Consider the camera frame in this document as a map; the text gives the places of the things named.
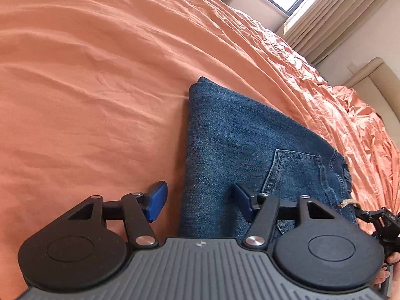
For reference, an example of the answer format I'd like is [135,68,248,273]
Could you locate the beige padded headboard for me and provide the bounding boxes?
[342,57,400,152]

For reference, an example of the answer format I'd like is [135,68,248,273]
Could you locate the narrow beige curtain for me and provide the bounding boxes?
[284,0,398,65]

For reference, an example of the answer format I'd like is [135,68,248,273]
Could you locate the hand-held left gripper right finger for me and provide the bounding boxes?
[230,184,338,251]

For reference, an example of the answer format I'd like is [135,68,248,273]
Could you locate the orange bed sheet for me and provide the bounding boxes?
[0,0,400,291]

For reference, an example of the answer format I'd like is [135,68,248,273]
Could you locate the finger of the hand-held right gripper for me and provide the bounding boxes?
[354,205,386,224]

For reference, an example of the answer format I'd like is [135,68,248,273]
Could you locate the blue denim pants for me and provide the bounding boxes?
[177,76,358,240]

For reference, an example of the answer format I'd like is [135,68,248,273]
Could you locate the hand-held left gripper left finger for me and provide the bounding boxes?
[65,180,168,248]

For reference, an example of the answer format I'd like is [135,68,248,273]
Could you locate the person's right hand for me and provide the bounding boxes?
[371,251,400,299]

